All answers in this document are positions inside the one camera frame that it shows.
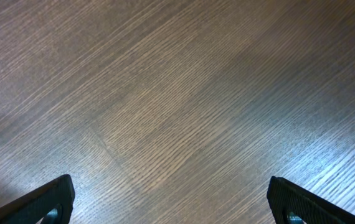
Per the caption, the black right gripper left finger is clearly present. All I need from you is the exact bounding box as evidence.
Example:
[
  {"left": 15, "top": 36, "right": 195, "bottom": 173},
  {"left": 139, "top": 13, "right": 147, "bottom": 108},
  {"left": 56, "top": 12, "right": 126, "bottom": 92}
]
[{"left": 0, "top": 174, "right": 75, "bottom": 224}]

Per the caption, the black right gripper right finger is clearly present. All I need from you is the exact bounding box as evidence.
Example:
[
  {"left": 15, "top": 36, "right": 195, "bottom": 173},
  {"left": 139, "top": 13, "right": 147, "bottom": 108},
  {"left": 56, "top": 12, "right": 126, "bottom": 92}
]
[{"left": 267, "top": 176, "right": 355, "bottom": 224}]

